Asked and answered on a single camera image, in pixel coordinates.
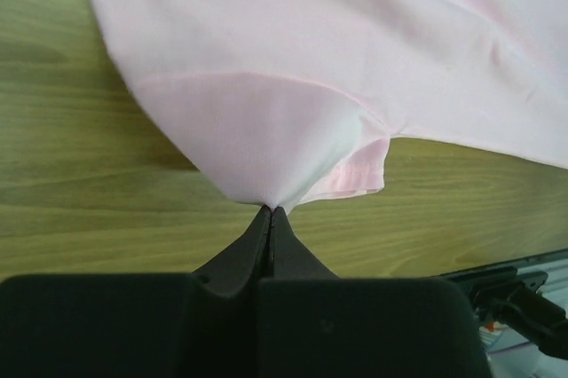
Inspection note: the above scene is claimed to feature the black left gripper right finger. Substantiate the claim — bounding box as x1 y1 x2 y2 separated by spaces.
259 209 492 377

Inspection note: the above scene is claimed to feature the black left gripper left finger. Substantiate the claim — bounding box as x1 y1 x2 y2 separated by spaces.
1 208 271 377

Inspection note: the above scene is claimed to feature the pink t shirt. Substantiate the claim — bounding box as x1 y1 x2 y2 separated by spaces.
90 0 567 209

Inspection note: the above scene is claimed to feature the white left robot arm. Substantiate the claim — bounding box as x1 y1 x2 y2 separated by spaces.
1 207 567 377

